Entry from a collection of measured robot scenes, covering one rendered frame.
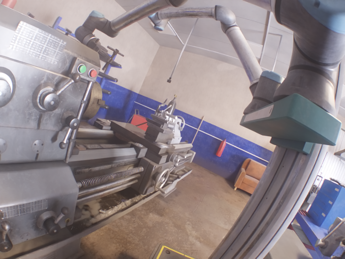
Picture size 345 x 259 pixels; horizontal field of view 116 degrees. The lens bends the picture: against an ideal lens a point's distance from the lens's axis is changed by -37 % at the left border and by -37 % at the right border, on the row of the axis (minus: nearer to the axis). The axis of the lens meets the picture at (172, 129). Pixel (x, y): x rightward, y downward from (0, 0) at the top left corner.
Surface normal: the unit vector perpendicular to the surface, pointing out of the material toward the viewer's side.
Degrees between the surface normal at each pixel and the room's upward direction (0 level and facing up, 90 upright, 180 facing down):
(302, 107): 90
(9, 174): 32
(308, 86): 70
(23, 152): 90
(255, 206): 90
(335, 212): 90
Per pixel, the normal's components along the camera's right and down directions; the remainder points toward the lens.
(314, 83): -0.37, -0.44
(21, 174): 0.78, -0.57
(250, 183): -0.36, -0.06
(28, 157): 0.85, 0.40
